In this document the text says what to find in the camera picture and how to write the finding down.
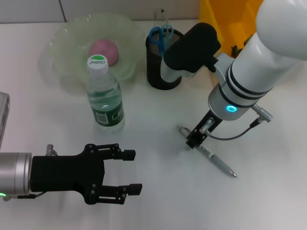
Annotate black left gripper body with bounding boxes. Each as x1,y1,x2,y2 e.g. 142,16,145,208
30,143,106,206

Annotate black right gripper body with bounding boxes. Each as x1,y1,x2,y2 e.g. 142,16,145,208
189,110,225,144

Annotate grey ballpoint pen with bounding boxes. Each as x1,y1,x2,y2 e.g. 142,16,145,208
177,125,237,178

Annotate clear green-label water bottle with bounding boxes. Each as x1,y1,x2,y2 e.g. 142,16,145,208
86,54,126,131

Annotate green plastic wrapper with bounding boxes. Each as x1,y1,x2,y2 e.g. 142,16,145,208
230,35,254,58

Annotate blue scissors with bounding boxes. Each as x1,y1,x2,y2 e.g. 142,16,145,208
148,23,174,53

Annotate pink peach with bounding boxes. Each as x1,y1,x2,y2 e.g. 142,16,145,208
90,39,119,67

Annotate clear plastic ruler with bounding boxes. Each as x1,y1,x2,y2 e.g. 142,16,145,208
153,8,170,27

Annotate black mesh pen holder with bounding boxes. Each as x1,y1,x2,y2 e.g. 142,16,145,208
145,28,185,91

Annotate pale green glass fruit plate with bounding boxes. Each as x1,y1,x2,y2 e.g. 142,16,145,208
49,13,144,82

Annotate silver right gripper connector stub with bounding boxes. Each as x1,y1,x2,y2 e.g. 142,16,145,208
199,117,215,134

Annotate silver gripper connector stub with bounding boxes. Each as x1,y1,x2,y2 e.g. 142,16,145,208
46,143,58,156
199,117,215,134

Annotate silver left gripper connector stub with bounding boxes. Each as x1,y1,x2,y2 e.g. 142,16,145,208
46,143,58,156

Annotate yellow plastic bin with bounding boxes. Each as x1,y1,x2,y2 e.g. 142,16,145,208
199,0,260,56

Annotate grey right arm cable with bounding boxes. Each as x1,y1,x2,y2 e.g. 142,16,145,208
207,104,274,140

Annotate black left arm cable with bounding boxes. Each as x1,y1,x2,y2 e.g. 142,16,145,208
0,191,46,202

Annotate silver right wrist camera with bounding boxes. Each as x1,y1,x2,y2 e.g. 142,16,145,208
160,23,221,83

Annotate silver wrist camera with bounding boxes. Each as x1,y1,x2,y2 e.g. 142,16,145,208
160,23,221,83
0,92,11,147

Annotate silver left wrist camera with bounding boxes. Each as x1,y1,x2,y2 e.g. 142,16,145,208
0,92,11,147

